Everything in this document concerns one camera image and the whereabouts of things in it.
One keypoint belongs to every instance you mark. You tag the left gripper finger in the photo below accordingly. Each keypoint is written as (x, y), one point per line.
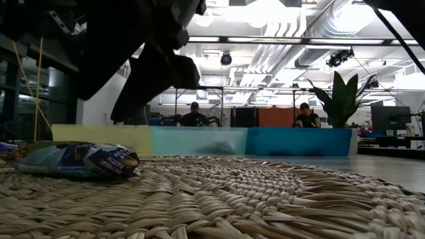
(156, 76)
(109, 56)

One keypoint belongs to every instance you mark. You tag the oatmeal raisin granola bar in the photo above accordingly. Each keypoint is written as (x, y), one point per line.
(76, 159)

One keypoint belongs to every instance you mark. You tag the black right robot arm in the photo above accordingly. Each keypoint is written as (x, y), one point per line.
(408, 13)

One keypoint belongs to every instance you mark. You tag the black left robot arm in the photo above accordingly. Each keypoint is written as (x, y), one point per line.
(20, 20)

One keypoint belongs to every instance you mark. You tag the person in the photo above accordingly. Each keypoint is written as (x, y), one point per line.
(307, 119)
(194, 119)

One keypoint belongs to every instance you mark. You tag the black ceiling spot lamp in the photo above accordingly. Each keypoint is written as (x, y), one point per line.
(226, 59)
(337, 59)
(372, 83)

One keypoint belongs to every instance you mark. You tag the teal plastic bin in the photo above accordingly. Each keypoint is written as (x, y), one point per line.
(199, 139)

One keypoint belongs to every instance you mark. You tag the yellow tripod stand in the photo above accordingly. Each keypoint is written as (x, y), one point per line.
(37, 99)

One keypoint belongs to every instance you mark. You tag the black partition panel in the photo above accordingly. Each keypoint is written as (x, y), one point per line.
(246, 117)

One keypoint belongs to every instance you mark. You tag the overhead light bar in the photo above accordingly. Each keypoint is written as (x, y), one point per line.
(265, 40)

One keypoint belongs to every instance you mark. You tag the orange partition panel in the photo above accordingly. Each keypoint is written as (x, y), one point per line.
(275, 117)

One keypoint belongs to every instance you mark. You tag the round woven straw placemat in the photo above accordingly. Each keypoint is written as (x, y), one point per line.
(232, 199)

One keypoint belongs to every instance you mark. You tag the blue plastic bin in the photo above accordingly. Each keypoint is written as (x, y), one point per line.
(299, 141)

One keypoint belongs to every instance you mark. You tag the green broad-leaf plant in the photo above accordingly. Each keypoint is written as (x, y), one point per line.
(342, 99)

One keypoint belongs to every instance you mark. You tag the black computer monitor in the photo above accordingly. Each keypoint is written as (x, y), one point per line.
(390, 117)

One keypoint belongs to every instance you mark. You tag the black background workbench frame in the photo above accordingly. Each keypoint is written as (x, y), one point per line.
(212, 87)

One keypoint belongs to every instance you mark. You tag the black metal rig frame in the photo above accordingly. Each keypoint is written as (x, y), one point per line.
(12, 99)

